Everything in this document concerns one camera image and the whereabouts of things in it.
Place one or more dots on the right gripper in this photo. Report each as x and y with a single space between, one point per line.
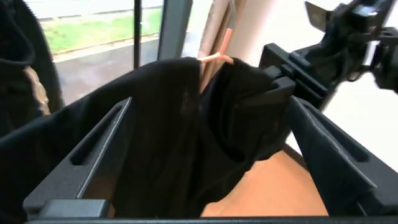
311 71

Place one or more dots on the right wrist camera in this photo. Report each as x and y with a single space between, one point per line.
367 12

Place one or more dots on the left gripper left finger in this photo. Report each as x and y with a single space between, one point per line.
96 180

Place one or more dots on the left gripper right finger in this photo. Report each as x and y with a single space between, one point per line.
342 189

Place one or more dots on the window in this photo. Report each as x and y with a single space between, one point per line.
174 28

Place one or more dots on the pink clothes hanger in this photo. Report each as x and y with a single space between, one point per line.
225 40

